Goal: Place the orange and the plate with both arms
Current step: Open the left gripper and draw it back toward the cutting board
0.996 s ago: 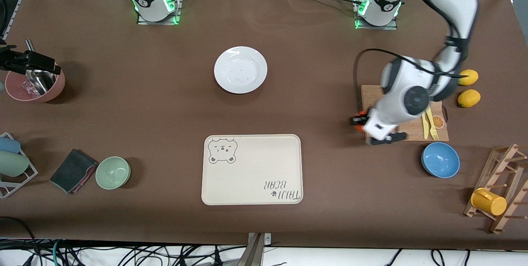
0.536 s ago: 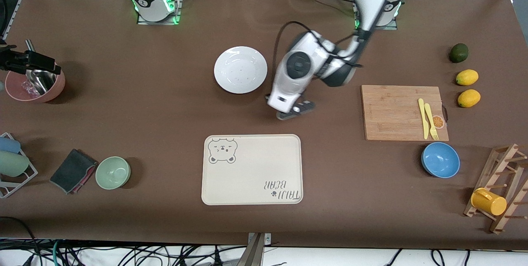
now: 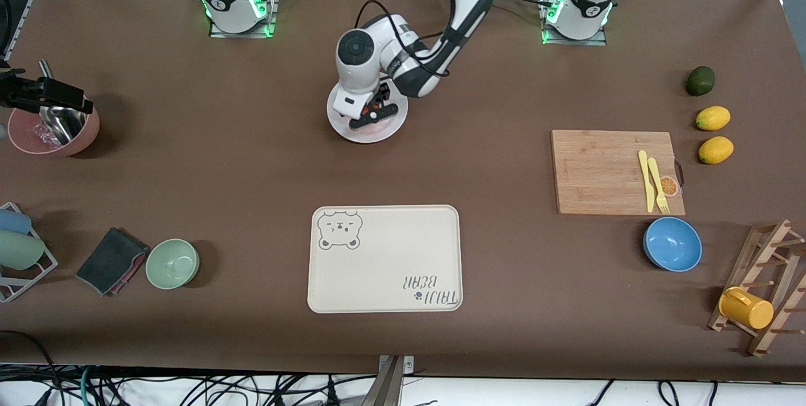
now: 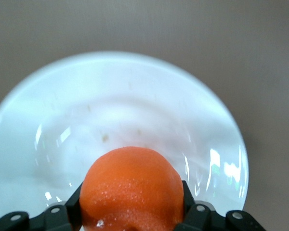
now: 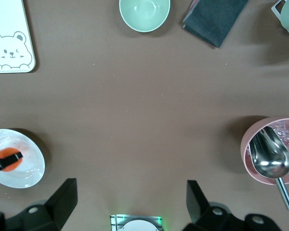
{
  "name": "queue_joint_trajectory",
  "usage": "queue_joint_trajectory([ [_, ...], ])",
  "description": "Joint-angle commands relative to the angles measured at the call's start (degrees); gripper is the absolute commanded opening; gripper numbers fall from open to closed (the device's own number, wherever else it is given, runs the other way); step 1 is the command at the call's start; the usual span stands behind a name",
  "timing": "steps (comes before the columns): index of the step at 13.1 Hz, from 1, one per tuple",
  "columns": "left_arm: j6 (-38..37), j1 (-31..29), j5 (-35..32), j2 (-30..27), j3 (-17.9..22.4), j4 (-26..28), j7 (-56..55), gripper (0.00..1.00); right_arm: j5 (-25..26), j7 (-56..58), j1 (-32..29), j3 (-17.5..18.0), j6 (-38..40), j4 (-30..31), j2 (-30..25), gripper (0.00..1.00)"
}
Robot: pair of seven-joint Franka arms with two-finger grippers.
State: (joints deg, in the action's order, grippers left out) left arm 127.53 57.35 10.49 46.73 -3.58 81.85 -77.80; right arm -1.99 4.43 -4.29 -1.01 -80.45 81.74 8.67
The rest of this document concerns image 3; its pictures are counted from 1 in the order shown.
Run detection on white round plate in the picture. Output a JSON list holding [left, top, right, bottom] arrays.
[[326, 82, 409, 144]]

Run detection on metal scoop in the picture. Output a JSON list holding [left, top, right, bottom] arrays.
[[38, 60, 89, 145]]

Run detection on pink bowl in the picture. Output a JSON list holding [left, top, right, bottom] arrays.
[[8, 88, 100, 157]]

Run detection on pale blue cup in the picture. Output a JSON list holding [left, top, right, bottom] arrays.
[[0, 209, 32, 235]]

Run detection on pale green cup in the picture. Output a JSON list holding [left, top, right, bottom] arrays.
[[0, 230, 45, 271]]

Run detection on dark grey folded cloth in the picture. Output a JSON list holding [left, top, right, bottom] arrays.
[[76, 227, 150, 297]]

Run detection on cream bear print tray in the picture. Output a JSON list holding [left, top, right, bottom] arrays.
[[307, 205, 463, 314]]

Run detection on pale green bowl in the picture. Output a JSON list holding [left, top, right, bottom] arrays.
[[145, 239, 200, 290]]

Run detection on wooden cutting board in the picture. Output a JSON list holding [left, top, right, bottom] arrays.
[[551, 130, 686, 217]]

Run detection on yellow plastic knife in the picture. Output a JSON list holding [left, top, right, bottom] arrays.
[[638, 150, 656, 213]]

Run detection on yellow plastic fork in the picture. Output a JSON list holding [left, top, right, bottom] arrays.
[[647, 157, 671, 215]]

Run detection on dark green avocado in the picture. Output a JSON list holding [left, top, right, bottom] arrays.
[[686, 66, 716, 97]]

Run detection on blue bowl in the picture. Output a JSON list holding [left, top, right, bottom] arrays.
[[643, 217, 703, 273]]

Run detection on yellow lemon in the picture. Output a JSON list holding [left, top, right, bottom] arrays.
[[696, 106, 732, 132], [698, 136, 735, 165]]

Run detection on yellow plastic mug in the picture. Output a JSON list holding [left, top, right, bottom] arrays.
[[718, 287, 775, 330]]

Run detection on wooden peg drying rack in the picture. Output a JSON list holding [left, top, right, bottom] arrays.
[[707, 219, 806, 358]]

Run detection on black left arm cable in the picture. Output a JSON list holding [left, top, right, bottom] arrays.
[[354, 0, 451, 76]]

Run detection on white wire cup rack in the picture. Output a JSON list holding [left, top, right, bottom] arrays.
[[0, 202, 59, 303]]

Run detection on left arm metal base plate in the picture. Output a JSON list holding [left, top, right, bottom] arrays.
[[540, 0, 608, 47]]

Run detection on teal floor cable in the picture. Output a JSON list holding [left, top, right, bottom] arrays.
[[79, 365, 95, 406]]

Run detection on aluminium profile post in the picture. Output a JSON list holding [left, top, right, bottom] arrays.
[[360, 354, 415, 406]]

